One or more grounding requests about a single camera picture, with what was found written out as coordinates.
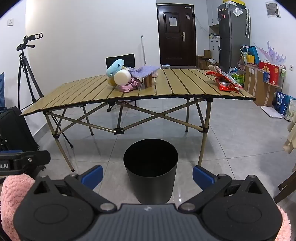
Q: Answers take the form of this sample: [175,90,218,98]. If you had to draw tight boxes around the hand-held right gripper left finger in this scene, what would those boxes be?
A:
[34,165,117,214]

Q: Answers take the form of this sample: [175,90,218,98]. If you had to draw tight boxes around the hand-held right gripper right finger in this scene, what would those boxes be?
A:
[179,165,262,214]

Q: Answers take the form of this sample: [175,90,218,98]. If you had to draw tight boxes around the black trash bin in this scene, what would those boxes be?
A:
[123,138,179,205]

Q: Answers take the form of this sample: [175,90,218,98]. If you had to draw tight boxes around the pink satin scrunchie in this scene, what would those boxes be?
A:
[117,77,141,93]

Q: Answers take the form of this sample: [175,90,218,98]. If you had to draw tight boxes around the pink and yellow plush toy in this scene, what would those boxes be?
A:
[107,70,133,87]

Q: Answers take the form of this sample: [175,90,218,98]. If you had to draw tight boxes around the pink and cream sponge block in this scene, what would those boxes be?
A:
[144,75,155,88]

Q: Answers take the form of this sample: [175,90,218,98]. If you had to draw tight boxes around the blue plush toy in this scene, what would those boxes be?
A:
[106,59,126,77]

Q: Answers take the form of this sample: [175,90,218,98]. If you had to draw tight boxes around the purple fluffy sock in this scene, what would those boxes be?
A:
[126,65,161,79]

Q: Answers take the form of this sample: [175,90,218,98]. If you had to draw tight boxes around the person's left forearm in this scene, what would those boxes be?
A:
[0,173,36,239]

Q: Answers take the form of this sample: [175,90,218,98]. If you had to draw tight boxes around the person's right forearm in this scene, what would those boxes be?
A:
[276,205,290,241]

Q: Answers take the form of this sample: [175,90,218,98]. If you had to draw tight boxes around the black suitcase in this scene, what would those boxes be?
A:
[0,107,39,152]

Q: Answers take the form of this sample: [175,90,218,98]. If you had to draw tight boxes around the dark wooden chair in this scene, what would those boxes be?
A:
[274,170,296,204]

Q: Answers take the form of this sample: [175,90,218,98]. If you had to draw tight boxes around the red snack bag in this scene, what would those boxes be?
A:
[205,65,243,93]

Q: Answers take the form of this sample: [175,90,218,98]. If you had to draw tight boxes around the white bathroom scale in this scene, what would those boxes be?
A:
[260,105,284,119]

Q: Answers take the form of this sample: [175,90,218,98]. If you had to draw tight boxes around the cream cloth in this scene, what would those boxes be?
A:
[283,120,296,154]

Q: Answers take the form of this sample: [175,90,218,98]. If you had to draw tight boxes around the tan slatted folding table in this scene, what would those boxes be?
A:
[20,68,257,172]

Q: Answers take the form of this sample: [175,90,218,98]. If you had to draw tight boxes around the green plastic bag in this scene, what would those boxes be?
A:
[232,74,245,85]

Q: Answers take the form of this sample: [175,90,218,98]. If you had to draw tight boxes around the large cardboard box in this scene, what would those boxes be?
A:
[244,64,282,106]

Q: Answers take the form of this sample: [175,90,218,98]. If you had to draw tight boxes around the blue pet food bag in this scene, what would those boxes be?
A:
[275,92,292,116]

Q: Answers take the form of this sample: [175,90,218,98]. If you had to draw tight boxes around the white and green bag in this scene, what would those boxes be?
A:
[287,98,296,122]

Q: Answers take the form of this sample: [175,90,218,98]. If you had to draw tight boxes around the small cardboard boxes pile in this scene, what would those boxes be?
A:
[196,50,220,70]

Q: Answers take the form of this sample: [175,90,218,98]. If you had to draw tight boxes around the black folding chair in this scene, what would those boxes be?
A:
[106,54,137,112]

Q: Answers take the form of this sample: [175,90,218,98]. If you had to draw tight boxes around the red gift box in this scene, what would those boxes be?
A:
[259,61,279,85]

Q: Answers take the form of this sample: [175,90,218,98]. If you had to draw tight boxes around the blue gift bag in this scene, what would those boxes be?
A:
[246,46,260,65]

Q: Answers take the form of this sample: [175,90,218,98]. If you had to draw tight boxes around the white mop pole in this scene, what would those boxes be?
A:
[141,35,147,65]

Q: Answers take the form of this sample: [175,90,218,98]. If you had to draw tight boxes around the grey refrigerator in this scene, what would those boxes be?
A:
[217,3,251,73]

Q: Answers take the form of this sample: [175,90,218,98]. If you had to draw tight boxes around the purple decorative wings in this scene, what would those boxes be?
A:
[253,41,287,66]

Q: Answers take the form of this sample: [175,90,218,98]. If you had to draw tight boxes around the white kitchen cabinet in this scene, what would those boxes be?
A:
[206,0,221,64]

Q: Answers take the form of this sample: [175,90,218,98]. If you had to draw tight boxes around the white electrical panel box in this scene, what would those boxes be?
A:
[265,2,281,18]

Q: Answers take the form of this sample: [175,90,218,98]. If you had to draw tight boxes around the black camera tripod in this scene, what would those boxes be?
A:
[16,32,74,149]

